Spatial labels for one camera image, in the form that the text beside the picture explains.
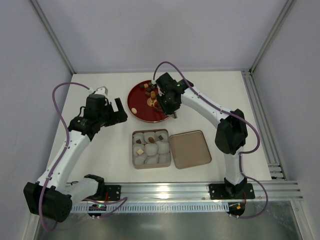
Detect metal tongs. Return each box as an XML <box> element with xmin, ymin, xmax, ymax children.
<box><xmin>151</xmin><ymin>99</ymin><xmax>179</xmax><ymax>120</ymax></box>

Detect brown oval chocolate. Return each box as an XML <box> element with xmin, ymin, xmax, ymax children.
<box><xmin>148</xmin><ymin>137</ymin><xmax>155</xmax><ymax>143</ymax></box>

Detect white square chocolate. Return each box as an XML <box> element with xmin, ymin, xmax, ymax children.
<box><xmin>137</xmin><ymin>149</ymin><xmax>144</xmax><ymax>155</ymax></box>

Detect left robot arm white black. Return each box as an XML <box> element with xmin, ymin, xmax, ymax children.
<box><xmin>23</xmin><ymin>93</ymin><xmax>128</xmax><ymax>223</ymax></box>

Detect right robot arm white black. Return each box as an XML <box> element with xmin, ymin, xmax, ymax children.
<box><xmin>154</xmin><ymin>72</ymin><xmax>248</xmax><ymax>198</ymax></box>

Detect white oval chocolate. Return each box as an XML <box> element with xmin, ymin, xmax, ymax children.
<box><xmin>131</xmin><ymin>108</ymin><xmax>138</xmax><ymax>114</ymax></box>

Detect tan barrel chocolate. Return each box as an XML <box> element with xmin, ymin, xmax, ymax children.
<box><xmin>150</xmin><ymin>91</ymin><xmax>156</xmax><ymax>99</ymax></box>

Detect round red tray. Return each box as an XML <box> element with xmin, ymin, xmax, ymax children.
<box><xmin>127</xmin><ymin>80</ymin><xmax>169</xmax><ymax>123</ymax></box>

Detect white paper cup top left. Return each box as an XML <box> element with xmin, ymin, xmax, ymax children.
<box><xmin>132</xmin><ymin>132</ymin><xmax>146</xmax><ymax>145</ymax></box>

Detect white paper cup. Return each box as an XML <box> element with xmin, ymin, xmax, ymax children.
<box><xmin>143</xmin><ymin>132</ymin><xmax>157</xmax><ymax>144</ymax></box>
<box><xmin>156</xmin><ymin>141</ymin><xmax>170</xmax><ymax>155</ymax></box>
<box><xmin>158</xmin><ymin>153</ymin><xmax>171</xmax><ymax>164</ymax></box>
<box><xmin>133</xmin><ymin>153</ymin><xmax>148</xmax><ymax>166</ymax></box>
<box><xmin>144</xmin><ymin>143</ymin><xmax>158</xmax><ymax>157</ymax></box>
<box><xmin>132</xmin><ymin>132</ymin><xmax>146</xmax><ymax>145</ymax></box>
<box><xmin>132</xmin><ymin>144</ymin><xmax>145</xmax><ymax>156</ymax></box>
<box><xmin>143</xmin><ymin>154</ymin><xmax>159</xmax><ymax>165</ymax></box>
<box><xmin>155</xmin><ymin>131</ymin><xmax>169</xmax><ymax>142</ymax></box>

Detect white paper cup top middle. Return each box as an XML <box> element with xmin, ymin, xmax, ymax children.
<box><xmin>143</xmin><ymin>132</ymin><xmax>157</xmax><ymax>144</ymax></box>

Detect white paper cup top right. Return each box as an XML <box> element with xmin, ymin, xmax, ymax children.
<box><xmin>155</xmin><ymin>131</ymin><xmax>169</xmax><ymax>142</ymax></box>

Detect white paper cup middle left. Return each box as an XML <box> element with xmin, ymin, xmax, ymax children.
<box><xmin>132</xmin><ymin>144</ymin><xmax>145</xmax><ymax>156</ymax></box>

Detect white paper cup centre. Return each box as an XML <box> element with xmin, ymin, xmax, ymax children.
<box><xmin>144</xmin><ymin>143</ymin><xmax>158</xmax><ymax>157</ymax></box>

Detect white paper cup middle right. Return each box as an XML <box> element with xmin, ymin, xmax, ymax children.
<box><xmin>156</xmin><ymin>141</ymin><xmax>170</xmax><ymax>155</ymax></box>

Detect gold tin lid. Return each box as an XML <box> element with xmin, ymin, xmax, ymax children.
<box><xmin>169</xmin><ymin>130</ymin><xmax>212</xmax><ymax>170</ymax></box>

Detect white paper cup bottom left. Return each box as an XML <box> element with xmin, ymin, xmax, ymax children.
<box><xmin>133</xmin><ymin>153</ymin><xmax>148</xmax><ymax>166</ymax></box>

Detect white paper cup bottom middle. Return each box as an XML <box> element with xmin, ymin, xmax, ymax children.
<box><xmin>143</xmin><ymin>154</ymin><xmax>159</xmax><ymax>165</ymax></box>

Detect white paper cup bottom right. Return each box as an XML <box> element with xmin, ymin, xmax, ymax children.
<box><xmin>158</xmin><ymin>153</ymin><xmax>171</xmax><ymax>164</ymax></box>

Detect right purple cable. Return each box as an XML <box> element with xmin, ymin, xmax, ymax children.
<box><xmin>151</xmin><ymin>61</ymin><xmax>270</xmax><ymax>220</ymax></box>

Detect purple cable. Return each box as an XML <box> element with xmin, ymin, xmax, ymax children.
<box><xmin>37</xmin><ymin>81</ymin><xmax>128</xmax><ymax>232</ymax></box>
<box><xmin>151</xmin><ymin>61</ymin><xmax>270</xmax><ymax>220</ymax></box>

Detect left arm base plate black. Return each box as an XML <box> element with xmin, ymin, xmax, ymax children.
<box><xmin>103</xmin><ymin>184</ymin><xmax>122</xmax><ymax>202</ymax></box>

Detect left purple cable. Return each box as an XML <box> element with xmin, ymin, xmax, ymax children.
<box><xmin>37</xmin><ymin>81</ymin><xmax>128</xmax><ymax>232</ymax></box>

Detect left round mount black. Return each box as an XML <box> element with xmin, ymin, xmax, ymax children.
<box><xmin>88</xmin><ymin>203</ymin><xmax>107</xmax><ymax>220</ymax></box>

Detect round mount black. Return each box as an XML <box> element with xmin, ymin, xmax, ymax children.
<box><xmin>227</xmin><ymin>202</ymin><xmax>246</xmax><ymax>218</ymax></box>
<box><xmin>88</xmin><ymin>203</ymin><xmax>107</xmax><ymax>220</ymax></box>

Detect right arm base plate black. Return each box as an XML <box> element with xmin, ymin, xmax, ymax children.
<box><xmin>208</xmin><ymin>183</ymin><xmax>256</xmax><ymax>200</ymax></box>

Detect perforated cable duct strip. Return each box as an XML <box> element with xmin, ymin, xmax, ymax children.
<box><xmin>70</xmin><ymin>202</ymin><xmax>229</xmax><ymax>214</ymax></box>

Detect right round mount black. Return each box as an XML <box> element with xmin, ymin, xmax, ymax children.
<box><xmin>227</xmin><ymin>202</ymin><xmax>246</xmax><ymax>218</ymax></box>

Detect aluminium rail right side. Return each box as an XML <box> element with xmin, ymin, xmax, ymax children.
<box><xmin>241</xmin><ymin>70</ymin><xmax>287</xmax><ymax>181</ymax></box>

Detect aluminium rail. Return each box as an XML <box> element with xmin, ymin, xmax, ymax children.
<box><xmin>241</xmin><ymin>70</ymin><xmax>287</xmax><ymax>181</ymax></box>
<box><xmin>119</xmin><ymin>180</ymin><xmax>304</xmax><ymax>202</ymax></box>

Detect aluminium frame post left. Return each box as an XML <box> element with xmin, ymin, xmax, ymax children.
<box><xmin>28</xmin><ymin>0</ymin><xmax>76</xmax><ymax>75</ymax></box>

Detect aluminium frame post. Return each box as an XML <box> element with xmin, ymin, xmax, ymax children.
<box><xmin>249</xmin><ymin>0</ymin><xmax>297</xmax><ymax>73</ymax></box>
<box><xmin>28</xmin><ymin>0</ymin><xmax>76</xmax><ymax>75</ymax></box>

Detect aluminium rail front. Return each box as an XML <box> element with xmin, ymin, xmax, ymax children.
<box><xmin>119</xmin><ymin>180</ymin><xmax>304</xmax><ymax>202</ymax></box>

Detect aluminium frame post right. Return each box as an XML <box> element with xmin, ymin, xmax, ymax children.
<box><xmin>249</xmin><ymin>0</ymin><xmax>297</xmax><ymax>73</ymax></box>

